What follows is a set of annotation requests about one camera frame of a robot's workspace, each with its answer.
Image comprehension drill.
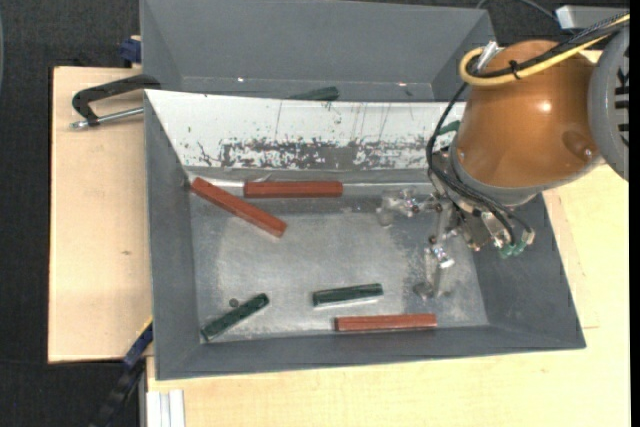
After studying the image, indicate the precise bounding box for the pale wood board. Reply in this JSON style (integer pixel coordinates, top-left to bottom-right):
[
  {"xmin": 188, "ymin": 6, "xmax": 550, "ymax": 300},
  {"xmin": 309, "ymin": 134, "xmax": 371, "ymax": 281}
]
[{"xmin": 47, "ymin": 64, "xmax": 154, "ymax": 364}]

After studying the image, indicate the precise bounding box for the dark green flat block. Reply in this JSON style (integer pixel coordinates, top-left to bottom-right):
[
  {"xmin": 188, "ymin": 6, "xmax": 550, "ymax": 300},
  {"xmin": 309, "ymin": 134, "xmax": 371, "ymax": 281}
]
[
  {"xmin": 311, "ymin": 282, "xmax": 385, "ymax": 309},
  {"xmin": 199, "ymin": 292, "xmax": 271, "ymax": 343},
  {"xmin": 288, "ymin": 85, "xmax": 341, "ymax": 102}
]

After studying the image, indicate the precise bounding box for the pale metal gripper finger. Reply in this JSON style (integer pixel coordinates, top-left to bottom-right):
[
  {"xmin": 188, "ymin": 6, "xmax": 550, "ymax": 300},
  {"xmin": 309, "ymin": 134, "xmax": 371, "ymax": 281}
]
[
  {"xmin": 413, "ymin": 243, "xmax": 458, "ymax": 300},
  {"xmin": 377, "ymin": 187, "xmax": 424, "ymax": 227}
]

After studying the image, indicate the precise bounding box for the grey metal bin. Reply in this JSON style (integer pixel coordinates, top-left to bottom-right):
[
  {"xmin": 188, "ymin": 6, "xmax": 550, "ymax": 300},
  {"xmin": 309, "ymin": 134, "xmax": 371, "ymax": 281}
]
[{"xmin": 138, "ymin": 0, "xmax": 587, "ymax": 381}]

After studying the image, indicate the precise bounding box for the red-brown flat block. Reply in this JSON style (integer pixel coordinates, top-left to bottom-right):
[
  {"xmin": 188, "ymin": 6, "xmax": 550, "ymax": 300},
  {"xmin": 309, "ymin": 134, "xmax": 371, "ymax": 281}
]
[
  {"xmin": 333, "ymin": 312, "xmax": 439, "ymax": 333},
  {"xmin": 243, "ymin": 180, "xmax": 345, "ymax": 200},
  {"xmin": 190, "ymin": 176, "xmax": 288, "ymax": 239}
]

